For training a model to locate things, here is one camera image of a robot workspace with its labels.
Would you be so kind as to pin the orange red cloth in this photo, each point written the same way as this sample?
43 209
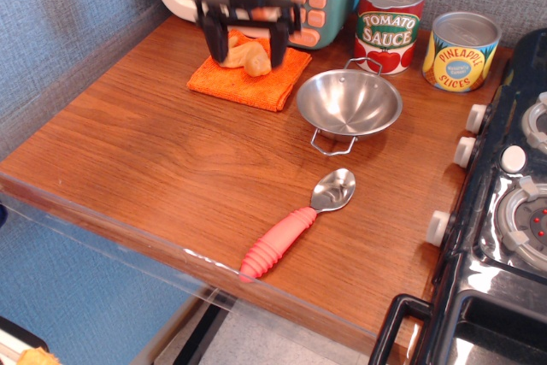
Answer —
267 92

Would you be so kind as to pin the black toy stove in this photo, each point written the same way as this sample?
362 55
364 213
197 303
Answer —
489 287

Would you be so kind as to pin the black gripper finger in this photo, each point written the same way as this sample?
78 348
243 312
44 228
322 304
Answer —
216 35
279 37

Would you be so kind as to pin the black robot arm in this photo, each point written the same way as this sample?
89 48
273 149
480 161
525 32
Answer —
281 18

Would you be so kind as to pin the spoon with red handle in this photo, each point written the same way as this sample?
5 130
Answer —
331 193

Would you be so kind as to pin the orange object at bottom left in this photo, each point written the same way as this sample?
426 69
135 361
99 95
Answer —
37 356

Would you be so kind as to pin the clear acrylic table guard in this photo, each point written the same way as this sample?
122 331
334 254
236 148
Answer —
288 295

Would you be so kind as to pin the small steel bowl with handles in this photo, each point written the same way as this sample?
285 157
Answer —
347 105

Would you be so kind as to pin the toy chicken wing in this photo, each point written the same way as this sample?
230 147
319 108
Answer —
250 56

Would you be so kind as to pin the tomato sauce can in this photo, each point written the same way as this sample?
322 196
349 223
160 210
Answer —
386 32

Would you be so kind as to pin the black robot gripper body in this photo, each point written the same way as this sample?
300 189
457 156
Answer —
239 12

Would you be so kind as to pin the pineapple slices can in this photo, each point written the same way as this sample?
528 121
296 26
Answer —
460 51

